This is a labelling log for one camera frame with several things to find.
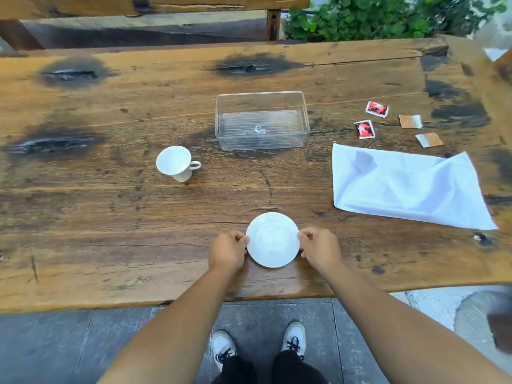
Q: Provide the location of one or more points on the person's left hand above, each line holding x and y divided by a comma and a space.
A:
226, 249

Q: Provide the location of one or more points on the person's right hand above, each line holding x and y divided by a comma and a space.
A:
322, 247

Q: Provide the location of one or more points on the person's right fingers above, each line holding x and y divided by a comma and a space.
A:
306, 241

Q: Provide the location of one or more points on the person's left fingers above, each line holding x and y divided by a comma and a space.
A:
241, 243

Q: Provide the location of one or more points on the white saucer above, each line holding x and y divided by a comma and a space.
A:
273, 239

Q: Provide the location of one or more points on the person's left forearm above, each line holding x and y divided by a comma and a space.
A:
172, 327

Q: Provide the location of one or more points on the person's right forearm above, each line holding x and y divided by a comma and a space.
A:
404, 327

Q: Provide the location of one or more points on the person's right shoe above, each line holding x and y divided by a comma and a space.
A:
294, 337

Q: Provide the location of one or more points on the person's shoe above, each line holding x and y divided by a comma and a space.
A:
222, 345
294, 337

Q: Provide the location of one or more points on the white cup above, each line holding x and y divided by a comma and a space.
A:
176, 163

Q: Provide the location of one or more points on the person's left shoe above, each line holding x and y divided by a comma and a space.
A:
222, 345

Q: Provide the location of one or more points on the white cloth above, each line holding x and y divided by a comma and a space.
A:
408, 187

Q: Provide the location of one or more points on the clear plastic container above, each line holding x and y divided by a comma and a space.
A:
260, 121

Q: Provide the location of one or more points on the person's right leg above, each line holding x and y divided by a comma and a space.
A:
296, 367

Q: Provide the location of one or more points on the person's leg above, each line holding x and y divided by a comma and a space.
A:
234, 371
296, 367

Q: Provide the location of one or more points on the red sachet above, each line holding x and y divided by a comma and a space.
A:
377, 109
364, 129

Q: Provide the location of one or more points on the person's left leg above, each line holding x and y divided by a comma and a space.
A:
234, 371

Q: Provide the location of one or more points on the brown sachet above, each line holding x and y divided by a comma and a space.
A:
429, 139
410, 121

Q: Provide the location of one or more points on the green plant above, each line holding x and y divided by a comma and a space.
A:
376, 15

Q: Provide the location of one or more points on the wooden bench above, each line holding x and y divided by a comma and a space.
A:
140, 15

